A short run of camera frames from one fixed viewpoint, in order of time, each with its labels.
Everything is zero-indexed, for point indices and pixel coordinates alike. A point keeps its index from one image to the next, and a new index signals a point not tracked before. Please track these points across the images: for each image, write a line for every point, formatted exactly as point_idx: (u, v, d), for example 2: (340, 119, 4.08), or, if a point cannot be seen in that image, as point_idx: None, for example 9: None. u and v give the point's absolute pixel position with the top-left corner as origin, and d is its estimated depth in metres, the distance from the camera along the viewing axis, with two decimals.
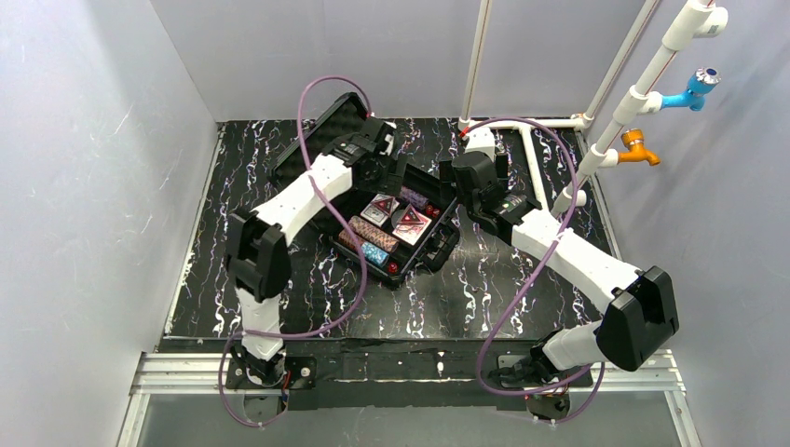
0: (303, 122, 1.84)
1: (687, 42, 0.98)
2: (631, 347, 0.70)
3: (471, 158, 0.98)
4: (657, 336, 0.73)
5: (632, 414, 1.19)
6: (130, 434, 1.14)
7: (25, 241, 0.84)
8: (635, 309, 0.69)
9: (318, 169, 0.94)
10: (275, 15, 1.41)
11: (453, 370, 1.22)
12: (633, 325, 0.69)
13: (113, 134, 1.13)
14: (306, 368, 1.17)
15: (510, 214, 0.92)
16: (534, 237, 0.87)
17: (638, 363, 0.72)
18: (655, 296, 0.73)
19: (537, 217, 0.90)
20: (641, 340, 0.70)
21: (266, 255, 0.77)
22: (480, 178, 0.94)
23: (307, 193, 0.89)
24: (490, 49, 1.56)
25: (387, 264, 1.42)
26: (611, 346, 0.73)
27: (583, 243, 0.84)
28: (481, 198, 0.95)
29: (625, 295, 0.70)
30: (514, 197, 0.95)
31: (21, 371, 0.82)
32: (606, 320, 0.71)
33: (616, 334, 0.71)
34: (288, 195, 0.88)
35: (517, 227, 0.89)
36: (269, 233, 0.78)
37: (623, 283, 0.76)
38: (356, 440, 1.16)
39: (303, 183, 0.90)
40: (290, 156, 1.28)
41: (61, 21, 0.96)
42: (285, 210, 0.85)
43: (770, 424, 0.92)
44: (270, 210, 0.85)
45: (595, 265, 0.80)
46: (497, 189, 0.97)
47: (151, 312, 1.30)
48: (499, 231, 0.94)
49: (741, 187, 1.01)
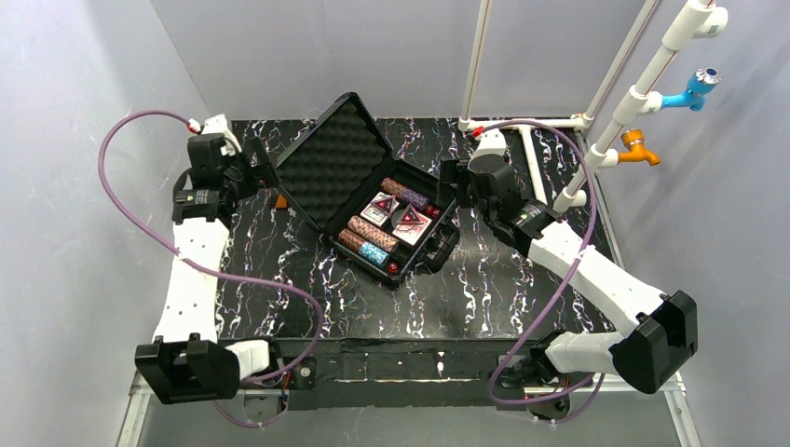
0: (304, 122, 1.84)
1: (687, 42, 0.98)
2: (651, 373, 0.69)
3: (491, 165, 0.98)
4: (677, 359, 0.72)
5: (633, 414, 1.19)
6: (130, 434, 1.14)
7: (25, 240, 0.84)
8: (659, 335, 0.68)
9: (186, 247, 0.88)
10: (274, 15, 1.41)
11: (453, 370, 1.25)
12: (656, 351, 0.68)
13: (112, 134, 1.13)
14: (306, 368, 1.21)
15: (528, 225, 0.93)
16: (553, 251, 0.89)
17: (658, 386, 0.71)
18: (678, 321, 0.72)
19: (554, 230, 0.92)
20: (662, 365, 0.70)
21: (205, 372, 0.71)
22: (498, 185, 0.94)
23: (197, 279, 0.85)
24: (489, 49, 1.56)
25: (388, 264, 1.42)
26: (632, 372, 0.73)
27: (606, 264, 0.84)
28: (497, 207, 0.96)
29: (650, 321, 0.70)
30: (532, 208, 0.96)
31: (21, 371, 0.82)
32: (629, 344, 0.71)
33: (638, 359, 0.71)
34: (179, 292, 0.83)
35: (538, 240, 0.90)
36: (192, 349, 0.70)
37: (647, 308, 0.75)
38: (356, 440, 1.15)
39: (182, 274, 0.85)
40: (292, 154, 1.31)
41: (60, 21, 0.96)
42: (186, 316, 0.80)
43: (771, 425, 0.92)
44: (168, 326, 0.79)
45: (619, 286, 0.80)
46: (515, 196, 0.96)
47: (151, 312, 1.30)
48: (516, 241, 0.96)
49: (740, 187, 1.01)
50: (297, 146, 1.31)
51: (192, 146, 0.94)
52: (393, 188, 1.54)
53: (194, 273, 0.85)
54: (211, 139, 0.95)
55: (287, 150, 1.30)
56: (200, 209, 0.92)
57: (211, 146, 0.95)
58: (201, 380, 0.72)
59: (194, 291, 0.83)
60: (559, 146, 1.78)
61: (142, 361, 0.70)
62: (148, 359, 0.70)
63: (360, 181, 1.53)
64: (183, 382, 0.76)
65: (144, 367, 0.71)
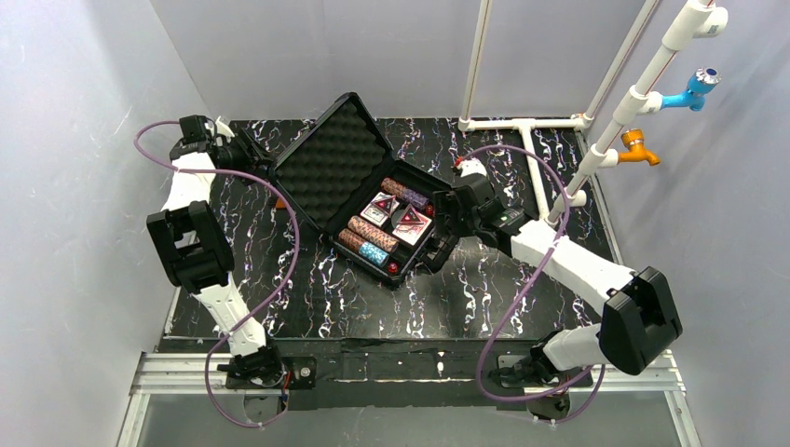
0: (303, 122, 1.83)
1: (687, 42, 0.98)
2: (633, 352, 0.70)
3: (469, 178, 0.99)
4: (660, 339, 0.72)
5: (632, 414, 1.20)
6: (130, 433, 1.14)
7: (25, 240, 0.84)
8: (631, 310, 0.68)
9: (183, 164, 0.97)
10: (274, 14, 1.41)
11: (453, 370, 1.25)
12: (630, 326, 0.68)
13: (113, 134, 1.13)
14: (306, 368, 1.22)
15: (510, 225, 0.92)
16: (531, 245, 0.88)
17: (642, 367, 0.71)
18: (651, 297, 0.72)
19: (533, 227, 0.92)
20: (643, 344, 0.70)
21: (208, 224, 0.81)
22: (478, 195, 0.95)
23: (194, 179, 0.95)
24: (489, 50, 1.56)
25: (388, 264, 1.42)
26: (615, 352, 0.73)
27: (578, 251, 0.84)
28: (480, 215, 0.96)
29: (620, 294, 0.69)
30: (512, 210, 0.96)
31: (20, 371, 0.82)
32: (606, 321, 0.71)
33: (617, 338, 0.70)
34: (180, 186, 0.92)
35: (516, 237, 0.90)
36: (195, 206, 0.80)
37: (618, 283, 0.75)
38: (356, 440, 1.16)
39: (180, 177, 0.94)
40: (293, 153, 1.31)
41: (61, 22, 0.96)
42: (188, 196, 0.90)
43: (771, 425, 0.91)
44: (172, 203, 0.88)
45: (591, 268, 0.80)
46: (496, 204, 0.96)
47: (151, 311, 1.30)
48: (499, 243, 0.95)
49: (740, 187, 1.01)
50: (298, 145, 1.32)
51: (180, 118, 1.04)
52: (393, 187, 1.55)
53: (191, 173, 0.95)
54: (194, 116, 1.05)
55: (287, 150, 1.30)
56: (191, 151, 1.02)
57: (197, 117, 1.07)
58: (204, 236, 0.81)
59: (193, 184, 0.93)
60: (559, 146, 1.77)
61: (153, 219, 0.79)
62: (158, 218, 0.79)
63: (360, 181, 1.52)
64: (185, 255, 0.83)
65: (156, 226, 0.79)
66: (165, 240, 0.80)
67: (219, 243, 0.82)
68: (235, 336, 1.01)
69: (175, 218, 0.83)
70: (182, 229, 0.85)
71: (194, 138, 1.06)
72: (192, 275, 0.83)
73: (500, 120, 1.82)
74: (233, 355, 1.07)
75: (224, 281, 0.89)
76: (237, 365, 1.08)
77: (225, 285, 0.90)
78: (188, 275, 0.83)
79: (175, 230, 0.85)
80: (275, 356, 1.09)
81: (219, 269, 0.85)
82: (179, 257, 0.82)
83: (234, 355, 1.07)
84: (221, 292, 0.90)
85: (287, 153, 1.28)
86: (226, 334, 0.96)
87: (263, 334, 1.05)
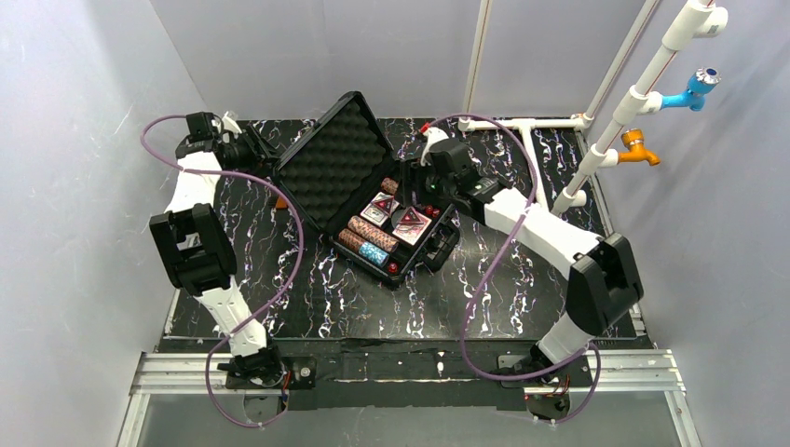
0: (304, 122, 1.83)
1: (687, 42, 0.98)
2: (596, 311, 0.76)
3: (446, 145, 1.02)
4: (621, 300, 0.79)
5: (631, 414, 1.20)
6: (130, 433, 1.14)
7: (25, 240, 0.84)
8: (595, 272, 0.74)
9: (189, 164, 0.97)
10: (274, 14, 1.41)
11: (453, 370, 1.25)
12: (593, 287, 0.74)
13: (113, 134, 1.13)
14: (306, 368, 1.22)
15: (483, 194, 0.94)
16: (505, 213, 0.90)
17: (605, 325, 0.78)
18: (616, 262, 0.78)
19: (507, 196, 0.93)
20: (606, 304, 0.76)
21: (211, 229, 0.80)
22: (455, 162, 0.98)
23: (199, 180, 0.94)
24: (489, 50, 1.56)
25: (387, 264, 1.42)
26: (581, 313, 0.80)
27: (548, 217, 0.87)
28: (456, 182, 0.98)
29: (586, 259, 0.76)
30: (487, 180, 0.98)
31: (20, 370, 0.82)
32: (572, 283, 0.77)
33: (581, 299, 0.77)
34: (185, 187, 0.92)
35: (489, 206, 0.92)
36: (198, 209, 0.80)
37: (585, 249, 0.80)
38: (356, 440, 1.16)
39: (185, 177, 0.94)
40: (298, 153, 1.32)
41: (61, 22, 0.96)
42: (193, 197, 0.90)
43: (771, 426, 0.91)
44: (177, 204, 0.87)
45: (561, 234, 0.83)
46: (471, 172, 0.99)
47: (151, 311, 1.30)
48: (473, 212, 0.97)
49: (740, 187, 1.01)
50: (303, 145, 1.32)
51: (187, 115, 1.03)
52: (393, 187, 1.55)
53: (196, 175, 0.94)
54: (200, 114, 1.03)
55: (290, 150, 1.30)
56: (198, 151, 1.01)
57: (205, 115, 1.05)
58: (207, 239, 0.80)
59: (197, 186, 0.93)
60: (559, 145, 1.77)
61: (156, 221, 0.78)
62: (162, 221, 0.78)
63: (360, 181, 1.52)
64: (188, 258, 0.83)
65: (159, 229, 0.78)
66: (169, 245, 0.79)
67: (222, 248, 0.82)
68: (236, 337, 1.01)
69: (179, 220, 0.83)
70: (183, 230, 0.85)
71: (200, 136, 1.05)
72: (194, 277, 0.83)
73: (500, 120, 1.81)
74: (233, 355, 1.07)
75: (227, 286, 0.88)
76: (237, 364, 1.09)
77: (228, 288, 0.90)
78: (190, 277, 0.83)
79: (177, 232, 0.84)
80: (275, 356, 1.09)
81: (222, 273, 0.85)
82: (181, 260, 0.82)
83: (234, 355, 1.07)
84: (223, 295, 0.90)
85: (292, 152, 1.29)
86: (226, 335, 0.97)
87: (264, 335, 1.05)
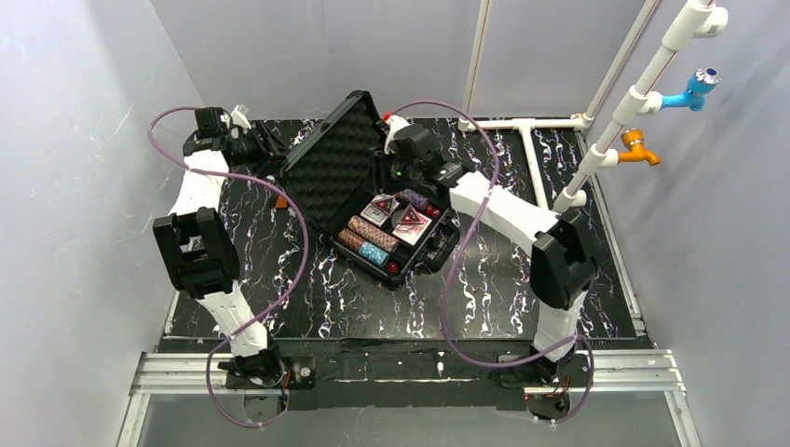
0: (303, 122, 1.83)
1: (687, 42, 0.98)
2: (558, 287, 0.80)
3: (412, 129, 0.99)
4: (580, 274, 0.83)
5: (631, 413, 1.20)
6: (130, 433, 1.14)
7: (25, 240, 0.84)
8: (555, 250, 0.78)
9: (196, 164, 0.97)
10: (274, 14, 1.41)
11: (453, 370, 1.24)
12: (554, 263, 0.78)
13: (113, 134, 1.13)
14: (306, 368, 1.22)
15: (447, 179, 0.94)
16: (468, 196, 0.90)
17: (565, 299, 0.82)
18: (574, 237, 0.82)
19: (469, 180, 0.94)
20: (565, 278, 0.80)
21: (214, 235, 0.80)
22: (419, 148, 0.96)
23: (206, 181, 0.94)
24: (489, 50, 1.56)
25: (387, 264, 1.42)
26: (544, 289, 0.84)
27: (510, 198, 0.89)
28: (421, 168, 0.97)
29: (547, 237, 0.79)
30: (451, 165, 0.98)
31: (20, 370, 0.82)
32: (535, 262, 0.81)
33: (543, 277, 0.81)
34: (191, 187, 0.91)
35: (454, 189, 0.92)
36: (202, 214, 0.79)
37: (544, 227, 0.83)
38: (356, 440, 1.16)
39: (191, 177, 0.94)
40: (306, 153, 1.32)
41: (60, 21, 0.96)
42: (197, 200, 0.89)
43: (771, 426, 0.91)
44: (183, 204, 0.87)
45: (521, 215, 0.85)
46: (435, 158, 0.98)
47: (151, 311, 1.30)
48: (439, 197, 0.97)
49: (740, 187, 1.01)
50: (311, 146, 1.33)
51: (197, 111, 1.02)
52: None
53: (202, 175, 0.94)
54: (211, 110, 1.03)
55: (298, 150, 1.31)
56: (205, 148, 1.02)
57: (214, 111, 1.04)
58: (211, 244, 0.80)
59: (204, 186, 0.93)
60: (559, 145, 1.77)
61: (160, 223, 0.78)
62: (166, 223, 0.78)
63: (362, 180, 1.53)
64: (191, 261, 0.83)
65: (163, 232, 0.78)
66: (171, 248, 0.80)
67: (224, 253, 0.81)
68: (236, 339, 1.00)
69: (183, 222, 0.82)
70: (187, 233, 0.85)
71: (209, 131, 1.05)
72: (196, 280, 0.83)
73: (500, 119, 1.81)
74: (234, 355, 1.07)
75: (229, 290, 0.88)
76: (237, 363, 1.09)
77: (231, 291, 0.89)
78: (193, 280, 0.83)
79: (182, 234, 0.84)
80: (276, 357, 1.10)
81: (224, 277, 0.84)
82: (183, 263, 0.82)
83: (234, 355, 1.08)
84: (224, 298, 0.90)
85: (300, 154, 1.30)
86: (227, 336, 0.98)
87: (264, 339, 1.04)
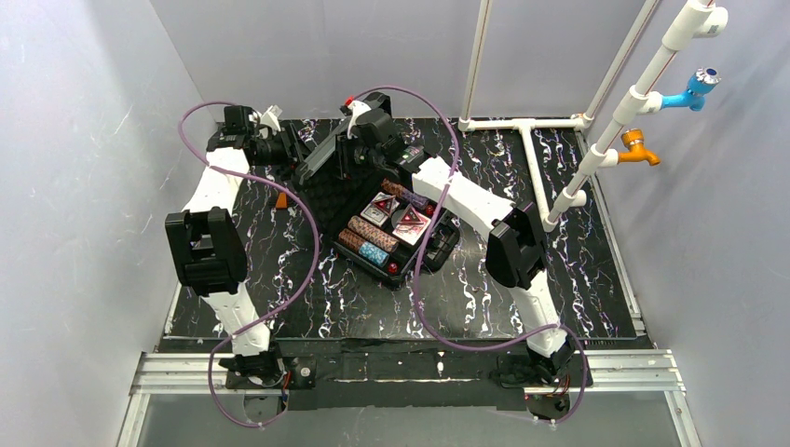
0: (304, 122, 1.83)
1: (687, 42, 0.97)
2: (510, 270, 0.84)
3: (372, 116, 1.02)
4: (530, 258, 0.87)
5: (631, 413, 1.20)
6: (130, 434, 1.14)
7: (26, 240, 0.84)
8: (510, 237, 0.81)
9: (216, 163, 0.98)
10: (274, 15, 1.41)
11: (453, 370, 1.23)
12: (508, 249, 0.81)
13: (113, 135, 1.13)
14: (306, 367, 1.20)
15: (409, 164, 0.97)
16: (430, 183, 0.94)
17: (517, 281, 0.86)
18: (526, 223, 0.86)
19: (432, 165, 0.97)
20: (518, 264, 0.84)
21: (224, 237, 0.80)
22: (380, 132, 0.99)
23: (223, 179, 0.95)
24: (489, 50, 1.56)
25: (387, 264, 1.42)
26: (497, 272, 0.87)
27: (469, 186, 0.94)
28: (383, 152, 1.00)
29: (501, 224, 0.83)
30: (413, 149, 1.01)
31: (20, 370, 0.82)
32: (489, 247, 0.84)
33: (497, 262, 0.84)
34: (208, 185, 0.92)
35: (416, 175, 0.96)
36: (212, 215, 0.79)
37: (500, 215, 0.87)
38: (356, 440, 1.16)
39: (211, 174, 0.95)
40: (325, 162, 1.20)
41: (60, 21, 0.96)
42: (212, 199, 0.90)
43: (771, 426, 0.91)
44: (197, 203, 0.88)
45: (479, 203, 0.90)
46: (398, 142, 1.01)
47: (151, 312, 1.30)
48: (401, 180, 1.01)
49: (740, 188, 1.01)
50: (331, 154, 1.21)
51: (225, 108, 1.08)
52: (393, 187, 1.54)
53: (221, 173, 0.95)
54: (239, 108, 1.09)
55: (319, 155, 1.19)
56: (228, 144, 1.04)
57: (242, 110, 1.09)
58: (218, 244, 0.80)
59: (219, 185, 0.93)
60: (559, 145, 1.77)
61: (173, 221, 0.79)
62: (177, 221, 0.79)
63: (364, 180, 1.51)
64: (198, 259, 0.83)
65: (175, 229, 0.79)
66: (181, 245, 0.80)
67: (231, 255, 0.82)
68: (237, 339, 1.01)
69: (194, 220, 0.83)
70: (199, 231, 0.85)
71: (235, 129, 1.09)
72: (202, 279, 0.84)
73: (500, 120, 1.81)
74: (234, 352, 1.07)
75: (234, 291, 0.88)
76: (238, 363, 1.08)
77: (236, 292, 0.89)
78: (199, 278, 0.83)
79: (194, 232, 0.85)
80: (276, 358, 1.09)
81: (229, 279, 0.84)
82: (192, 260, 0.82)
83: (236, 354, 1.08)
84: (228, 299, 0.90)
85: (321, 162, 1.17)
86: (229, 336, 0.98)
87: (265, 339, 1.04)
